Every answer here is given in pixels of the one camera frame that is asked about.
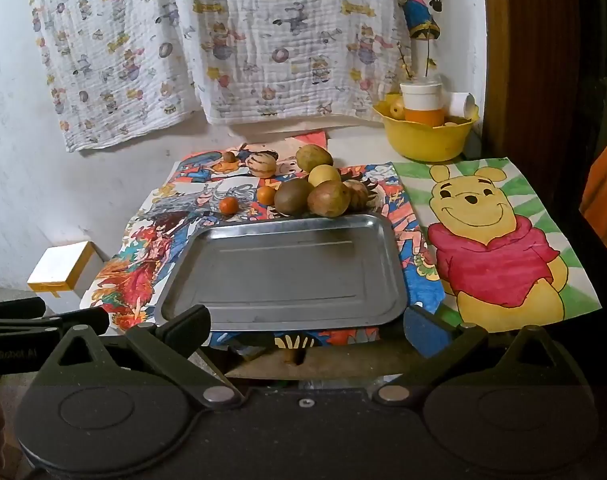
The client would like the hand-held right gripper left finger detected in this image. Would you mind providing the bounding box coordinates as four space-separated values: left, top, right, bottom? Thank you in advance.
35 304 244 408

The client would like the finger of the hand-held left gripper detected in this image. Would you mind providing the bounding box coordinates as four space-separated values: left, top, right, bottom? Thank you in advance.
0 306 110 342
0 297 47 321

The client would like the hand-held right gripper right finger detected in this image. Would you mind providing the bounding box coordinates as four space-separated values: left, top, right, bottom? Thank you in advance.
372 304 587 407

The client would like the metal tray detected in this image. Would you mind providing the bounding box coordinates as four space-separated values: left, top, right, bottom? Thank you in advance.
154 212 409 333

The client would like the striped pepino melon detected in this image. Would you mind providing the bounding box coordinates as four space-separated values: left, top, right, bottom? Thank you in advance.
247 153 278 179
344 180 370 212

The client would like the brownish mango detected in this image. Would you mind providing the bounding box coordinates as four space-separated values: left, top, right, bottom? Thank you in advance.
307 180 352 219

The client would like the brown sapodilla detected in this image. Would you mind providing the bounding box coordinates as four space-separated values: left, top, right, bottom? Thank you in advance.
274 178 314 215

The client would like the yellow lemon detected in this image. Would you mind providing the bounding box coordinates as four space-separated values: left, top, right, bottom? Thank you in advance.
308 164 342 187

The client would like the green yellow mango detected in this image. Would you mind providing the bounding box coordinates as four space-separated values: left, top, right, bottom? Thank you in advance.
296 144 334 173

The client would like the white and yellow box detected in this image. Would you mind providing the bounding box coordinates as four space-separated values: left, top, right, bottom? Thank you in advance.
27 241 107 298

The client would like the yellow bear drawing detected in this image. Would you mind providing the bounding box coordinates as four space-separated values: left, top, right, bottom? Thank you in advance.
391 157 603 335

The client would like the shouting black-haired boy drawing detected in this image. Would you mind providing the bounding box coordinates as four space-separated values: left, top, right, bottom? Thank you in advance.
206 162 447 350

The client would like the yellow plastic bowl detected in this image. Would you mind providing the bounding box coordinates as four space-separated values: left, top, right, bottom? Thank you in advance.
372 97 480 162

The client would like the white and orange cup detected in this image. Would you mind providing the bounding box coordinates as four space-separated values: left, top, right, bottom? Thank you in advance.
400 79 445 128

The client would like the white paper roll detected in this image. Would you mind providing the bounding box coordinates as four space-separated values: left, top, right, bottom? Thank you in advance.
448 92 475 118

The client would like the orange cloth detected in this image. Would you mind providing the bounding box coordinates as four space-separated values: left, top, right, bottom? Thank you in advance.
580 127 607 256

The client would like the yellow flower twig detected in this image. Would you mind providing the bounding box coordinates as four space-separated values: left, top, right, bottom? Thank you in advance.
397 37 437 81

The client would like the printed blanket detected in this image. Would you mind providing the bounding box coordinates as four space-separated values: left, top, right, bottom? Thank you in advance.
26 0 414 153

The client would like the wooden door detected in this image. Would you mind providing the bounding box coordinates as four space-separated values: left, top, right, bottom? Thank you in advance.
482 0 607 171

